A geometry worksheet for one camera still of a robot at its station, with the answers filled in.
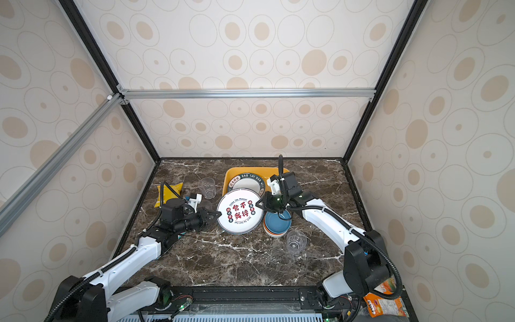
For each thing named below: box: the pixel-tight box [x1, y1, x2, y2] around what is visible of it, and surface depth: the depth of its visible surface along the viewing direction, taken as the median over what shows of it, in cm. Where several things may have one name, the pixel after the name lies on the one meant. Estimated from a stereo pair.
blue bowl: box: [264, 209, 292, 235], surface depth 86 cm
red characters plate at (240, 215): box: [216, 187, 264, 235], surface depth 82 cm
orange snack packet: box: [363, 277, 410, 318], surface depth 71 cm
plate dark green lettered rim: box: [227, 173, 266, 197], surface depth 108 cm
